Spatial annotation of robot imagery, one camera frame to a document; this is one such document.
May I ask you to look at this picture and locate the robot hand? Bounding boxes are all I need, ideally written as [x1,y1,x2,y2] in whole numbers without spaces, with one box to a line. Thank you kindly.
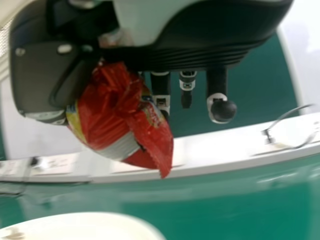
[8,0,295,125]

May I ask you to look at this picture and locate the red biscuit packet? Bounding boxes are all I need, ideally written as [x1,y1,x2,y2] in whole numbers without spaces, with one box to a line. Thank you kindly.
[65,61,175,180]

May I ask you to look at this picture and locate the plate with brown leaf pattern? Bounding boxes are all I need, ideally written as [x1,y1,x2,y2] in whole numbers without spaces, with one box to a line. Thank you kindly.
[0,211,166,240]

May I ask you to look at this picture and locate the white socket strip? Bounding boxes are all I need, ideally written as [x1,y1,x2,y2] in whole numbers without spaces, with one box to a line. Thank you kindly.
[0,152,77,177]
[251,119,320,157]

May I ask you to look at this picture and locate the white plug with cable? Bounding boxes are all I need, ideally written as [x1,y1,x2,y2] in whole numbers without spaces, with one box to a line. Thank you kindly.
[261,103,320,151]

